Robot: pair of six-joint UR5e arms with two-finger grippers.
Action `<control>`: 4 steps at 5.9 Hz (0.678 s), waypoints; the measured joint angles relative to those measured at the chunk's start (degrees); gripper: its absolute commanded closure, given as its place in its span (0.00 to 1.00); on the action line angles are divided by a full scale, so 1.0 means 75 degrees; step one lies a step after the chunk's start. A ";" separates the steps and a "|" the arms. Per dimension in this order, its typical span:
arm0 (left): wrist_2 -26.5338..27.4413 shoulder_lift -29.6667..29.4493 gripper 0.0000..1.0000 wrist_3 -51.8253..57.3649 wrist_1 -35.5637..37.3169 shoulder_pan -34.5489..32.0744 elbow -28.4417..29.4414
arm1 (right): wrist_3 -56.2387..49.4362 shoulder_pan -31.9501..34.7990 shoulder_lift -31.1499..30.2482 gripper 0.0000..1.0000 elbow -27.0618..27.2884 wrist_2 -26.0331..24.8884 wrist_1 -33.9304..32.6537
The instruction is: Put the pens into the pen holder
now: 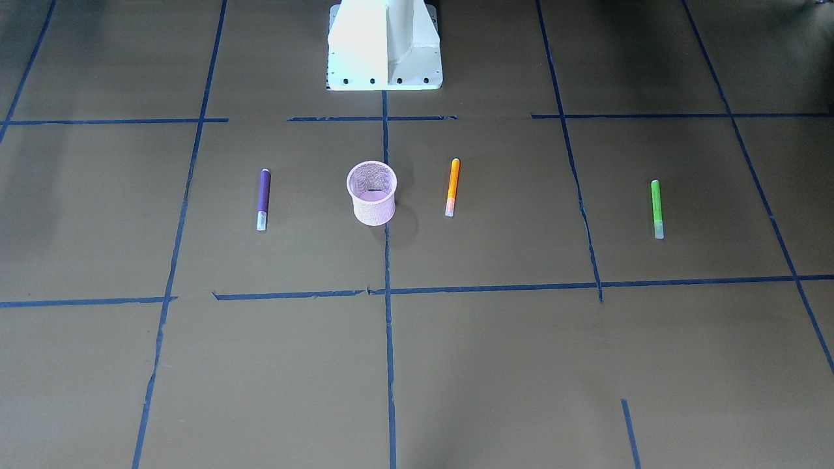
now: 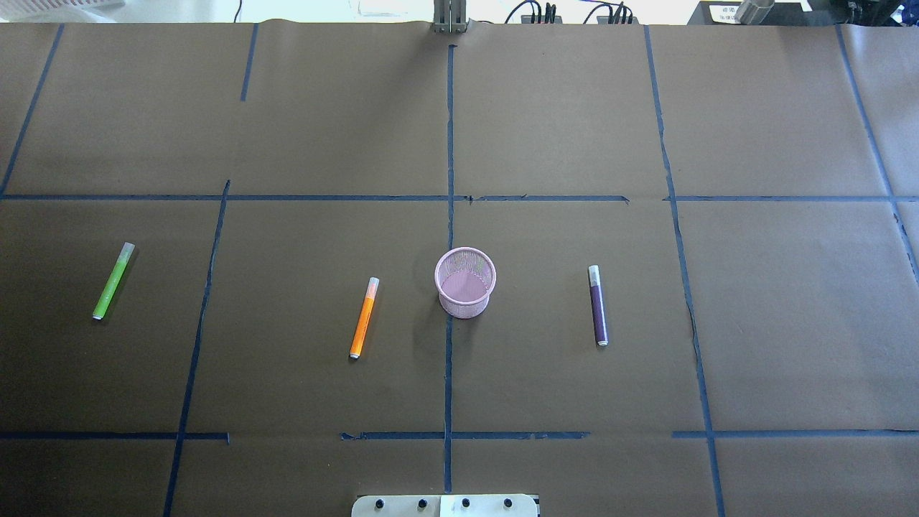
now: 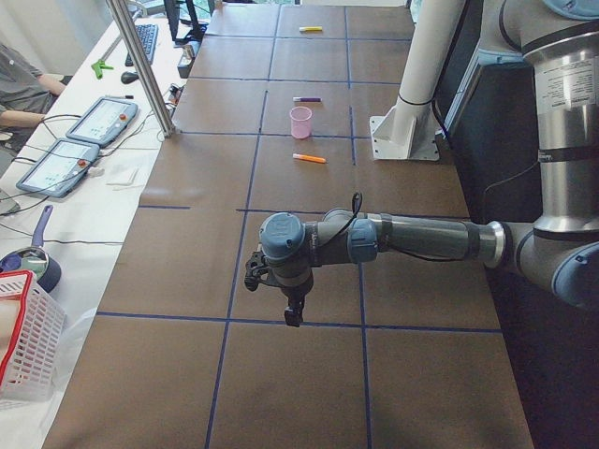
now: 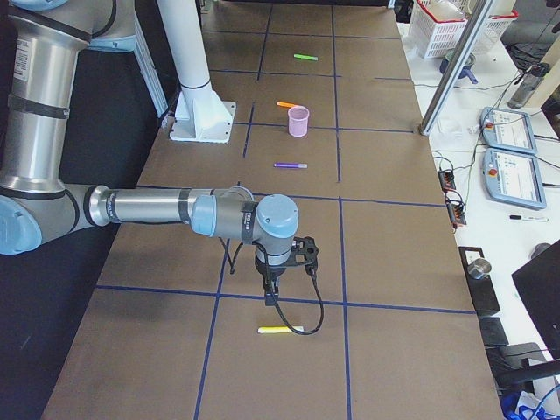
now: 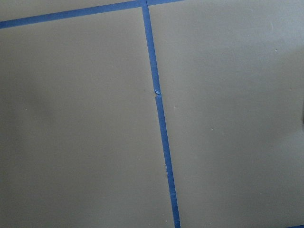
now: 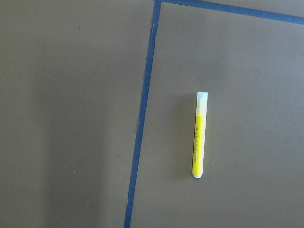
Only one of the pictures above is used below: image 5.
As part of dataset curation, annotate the blue tape strip lengthwise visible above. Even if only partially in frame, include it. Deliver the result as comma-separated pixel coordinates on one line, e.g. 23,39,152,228
140,0,181,228

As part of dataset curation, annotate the blue tape strip crosswise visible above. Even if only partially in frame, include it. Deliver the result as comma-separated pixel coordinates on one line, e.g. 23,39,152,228
0,0,178,29

